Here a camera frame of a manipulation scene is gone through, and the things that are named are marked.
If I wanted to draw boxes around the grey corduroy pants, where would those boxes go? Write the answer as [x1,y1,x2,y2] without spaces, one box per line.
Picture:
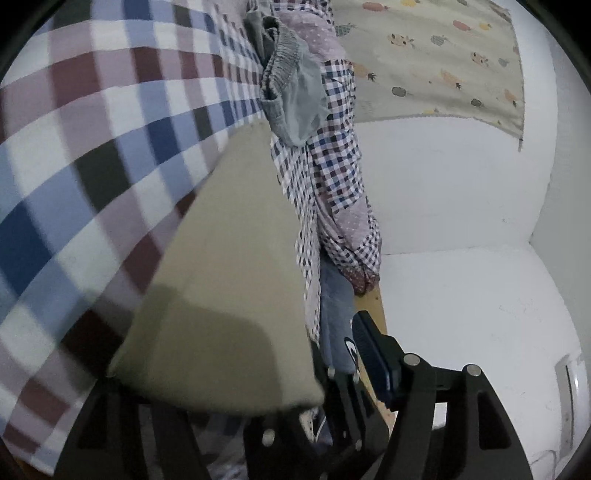
[259,23,331,146]

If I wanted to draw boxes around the white wall socket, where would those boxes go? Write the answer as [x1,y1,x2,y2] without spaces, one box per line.
[554,354,585,457]

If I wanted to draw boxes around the grey-green garment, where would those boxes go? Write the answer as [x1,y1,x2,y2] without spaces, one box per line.
[244,9,282,63]

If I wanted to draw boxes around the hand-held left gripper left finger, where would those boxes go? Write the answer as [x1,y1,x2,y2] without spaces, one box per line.
[60,374,208,480]

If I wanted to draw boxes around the checked and dotted quilt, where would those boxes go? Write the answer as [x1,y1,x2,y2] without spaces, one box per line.
[247,0,384,342]

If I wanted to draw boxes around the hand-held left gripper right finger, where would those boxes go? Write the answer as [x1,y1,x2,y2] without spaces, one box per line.
[352,310,534,480]

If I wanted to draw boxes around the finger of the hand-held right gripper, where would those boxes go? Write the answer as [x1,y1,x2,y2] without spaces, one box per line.
[245,344,393,480]

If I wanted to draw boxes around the checked bed sheet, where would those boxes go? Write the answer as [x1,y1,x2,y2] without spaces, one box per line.
[0,0,273,476]

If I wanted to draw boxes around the beige garment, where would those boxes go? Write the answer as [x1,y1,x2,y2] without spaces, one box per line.
[108,121,326,414]

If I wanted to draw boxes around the blue plush pillow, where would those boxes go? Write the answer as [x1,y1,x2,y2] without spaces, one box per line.
[318,261,363,374]

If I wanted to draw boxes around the pineapple print curtain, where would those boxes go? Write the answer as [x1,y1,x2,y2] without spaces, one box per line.
[332,0,527,153]

